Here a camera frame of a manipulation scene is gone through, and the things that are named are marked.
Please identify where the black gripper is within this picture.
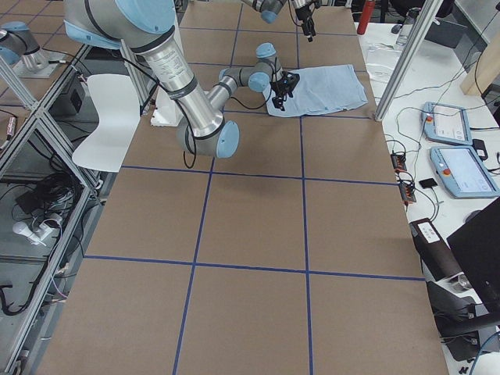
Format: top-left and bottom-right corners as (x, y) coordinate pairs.
(293, 0), (316, 42)
(271, 71), (300, 111)

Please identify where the light blue button shirt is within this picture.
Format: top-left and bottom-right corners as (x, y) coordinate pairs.
(266, 64), (368, 117)

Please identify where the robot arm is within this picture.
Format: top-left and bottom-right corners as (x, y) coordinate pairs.
(64, 0), (300, 159)
(242, 0), (322, 42)

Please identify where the red bottle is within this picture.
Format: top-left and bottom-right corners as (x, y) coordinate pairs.
(356, 0), (376, 35)

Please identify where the clear plastic bag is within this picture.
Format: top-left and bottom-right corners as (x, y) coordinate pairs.
(361, 43), (402, 83)

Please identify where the clear water bottle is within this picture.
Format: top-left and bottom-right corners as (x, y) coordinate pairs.
(395, 8), (420, 51)

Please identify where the grey orange USB hub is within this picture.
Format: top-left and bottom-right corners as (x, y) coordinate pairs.
(391, 152), (408, 173)

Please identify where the upper teach pendant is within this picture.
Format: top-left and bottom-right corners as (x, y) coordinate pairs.
(422, 102), (473, 146)

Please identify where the teach pendant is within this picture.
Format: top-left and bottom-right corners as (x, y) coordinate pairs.
(430, 145), (499, 198)
(422, 102), (473, 146)

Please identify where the small black phone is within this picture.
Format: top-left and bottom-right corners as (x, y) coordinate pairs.
(419, 178), (438, 189)

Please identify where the white plastic chair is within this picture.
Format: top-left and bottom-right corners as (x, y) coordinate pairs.
(72, 73), (141, 173)

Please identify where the wooden board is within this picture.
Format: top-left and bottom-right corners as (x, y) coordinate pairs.
(460, 33), (500, 96)

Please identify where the lower teach pendant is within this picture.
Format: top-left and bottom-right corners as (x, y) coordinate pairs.
(430, 145), (499, 198)

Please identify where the black box with label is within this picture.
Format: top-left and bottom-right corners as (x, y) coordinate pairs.
(409, 218), (463, 281)

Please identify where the black monitor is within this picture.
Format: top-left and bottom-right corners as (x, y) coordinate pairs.
(447, 199), (499, 312)

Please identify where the white power strip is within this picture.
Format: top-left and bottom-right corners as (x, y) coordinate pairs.
(12, 219), (62, 246)

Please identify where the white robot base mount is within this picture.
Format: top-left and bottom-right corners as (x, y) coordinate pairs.
(151, 88), (184, 127)

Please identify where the grey aluminium frame post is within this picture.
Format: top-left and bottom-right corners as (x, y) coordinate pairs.
(373, 1), (454, 121)

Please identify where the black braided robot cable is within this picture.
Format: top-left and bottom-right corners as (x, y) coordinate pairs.
(116, 50), (282, 170)

